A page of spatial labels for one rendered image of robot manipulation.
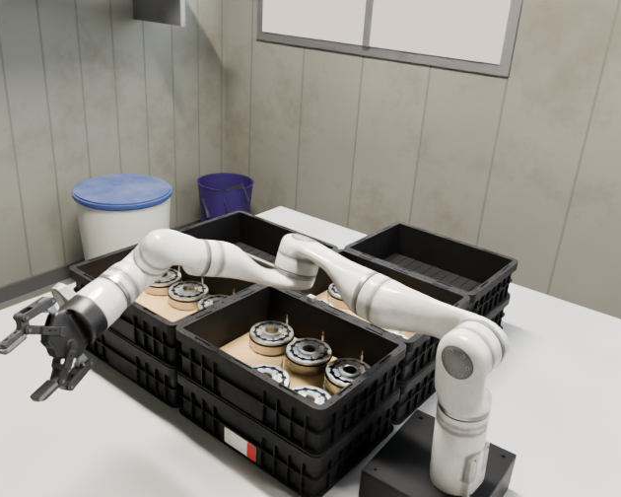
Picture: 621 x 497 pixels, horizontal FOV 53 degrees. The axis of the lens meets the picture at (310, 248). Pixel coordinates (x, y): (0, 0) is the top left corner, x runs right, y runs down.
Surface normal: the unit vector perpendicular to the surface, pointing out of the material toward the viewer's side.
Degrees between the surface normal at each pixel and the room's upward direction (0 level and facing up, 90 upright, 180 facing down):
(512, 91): 90
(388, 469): 4
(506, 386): 0
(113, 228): 94
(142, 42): 90
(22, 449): 0
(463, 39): 90
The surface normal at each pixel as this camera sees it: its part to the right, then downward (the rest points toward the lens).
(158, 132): 0.79, 0.29
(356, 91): -0.61, 0.29
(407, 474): 0.00, -0.90
